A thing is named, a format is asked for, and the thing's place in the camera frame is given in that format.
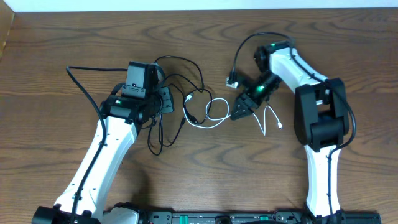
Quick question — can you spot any black USB cable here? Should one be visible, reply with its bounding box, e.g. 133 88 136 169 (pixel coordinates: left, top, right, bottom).
146 55 214 156

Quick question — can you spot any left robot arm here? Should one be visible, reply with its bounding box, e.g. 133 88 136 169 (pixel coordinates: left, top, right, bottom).
32 62 174 223

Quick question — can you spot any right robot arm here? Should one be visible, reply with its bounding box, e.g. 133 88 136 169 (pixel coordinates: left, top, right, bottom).
231 41 353 222

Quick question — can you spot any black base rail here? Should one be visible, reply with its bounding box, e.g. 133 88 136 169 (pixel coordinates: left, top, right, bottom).
102 202 382 224

